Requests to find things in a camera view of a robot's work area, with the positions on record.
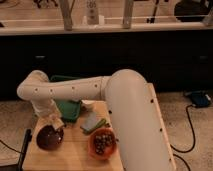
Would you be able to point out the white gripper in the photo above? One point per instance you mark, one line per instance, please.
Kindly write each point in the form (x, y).
(50, 115)

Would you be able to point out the tan rectangular eraser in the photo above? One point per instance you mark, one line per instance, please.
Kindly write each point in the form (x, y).
(57, 124)

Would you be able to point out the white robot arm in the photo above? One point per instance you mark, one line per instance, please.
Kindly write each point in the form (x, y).
(143, 143)

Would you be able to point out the purple bowl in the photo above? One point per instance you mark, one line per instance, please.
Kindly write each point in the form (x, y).
(49, 139)

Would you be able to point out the orange bowl with grapes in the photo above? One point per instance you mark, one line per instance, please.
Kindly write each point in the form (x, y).
(102, 144)

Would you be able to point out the green plastic tray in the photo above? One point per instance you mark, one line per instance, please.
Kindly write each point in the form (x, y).
(70, 110)

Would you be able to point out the black pole left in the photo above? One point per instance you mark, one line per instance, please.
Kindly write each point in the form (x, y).
(27, 140)

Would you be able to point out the white small cup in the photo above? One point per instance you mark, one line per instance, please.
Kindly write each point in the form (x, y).
(88, 104)

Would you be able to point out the grey sponge block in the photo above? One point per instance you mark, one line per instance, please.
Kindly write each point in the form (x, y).
(89, 123)

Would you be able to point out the blue black floor device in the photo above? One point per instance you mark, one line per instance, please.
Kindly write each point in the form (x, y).
(199, 99)

